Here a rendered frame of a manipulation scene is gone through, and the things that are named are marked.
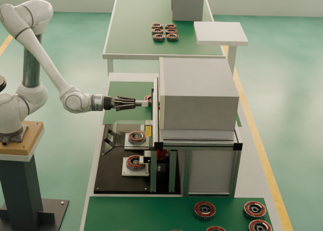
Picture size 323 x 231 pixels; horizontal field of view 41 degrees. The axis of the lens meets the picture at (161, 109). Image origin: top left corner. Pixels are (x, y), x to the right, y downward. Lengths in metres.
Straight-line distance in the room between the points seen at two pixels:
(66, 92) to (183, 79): 0.60
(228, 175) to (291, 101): 2.68
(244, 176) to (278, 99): 2.42
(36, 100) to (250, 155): 1.37
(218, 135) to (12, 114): 1.24
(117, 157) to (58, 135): 1.63
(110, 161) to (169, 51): 1.64
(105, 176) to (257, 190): 0.85
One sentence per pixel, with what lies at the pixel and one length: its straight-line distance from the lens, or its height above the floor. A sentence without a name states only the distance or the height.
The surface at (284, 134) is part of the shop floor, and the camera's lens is 4.31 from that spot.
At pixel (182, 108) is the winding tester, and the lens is 2.15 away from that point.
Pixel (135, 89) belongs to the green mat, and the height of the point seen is 0.75.
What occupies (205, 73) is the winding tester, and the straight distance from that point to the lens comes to 2.34.
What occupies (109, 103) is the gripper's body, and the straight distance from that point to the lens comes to 2.27.
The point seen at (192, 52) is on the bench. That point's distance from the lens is 3.94.
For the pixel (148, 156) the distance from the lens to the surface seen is 2.43.
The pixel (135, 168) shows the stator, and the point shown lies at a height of 0.81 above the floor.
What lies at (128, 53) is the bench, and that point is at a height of 0.75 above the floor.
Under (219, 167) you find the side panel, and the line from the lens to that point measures 2.27.
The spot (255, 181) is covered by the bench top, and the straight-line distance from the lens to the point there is 2.53.
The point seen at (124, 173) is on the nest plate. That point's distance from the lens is 2.46.
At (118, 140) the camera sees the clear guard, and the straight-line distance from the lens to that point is 2.22.
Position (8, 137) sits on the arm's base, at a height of 0.82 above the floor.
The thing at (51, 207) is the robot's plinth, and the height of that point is 0.02.
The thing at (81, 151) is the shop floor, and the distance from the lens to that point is 3.92.
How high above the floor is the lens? 2.38
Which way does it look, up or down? 32 degrees down
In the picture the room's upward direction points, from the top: 2 degrees clockwise
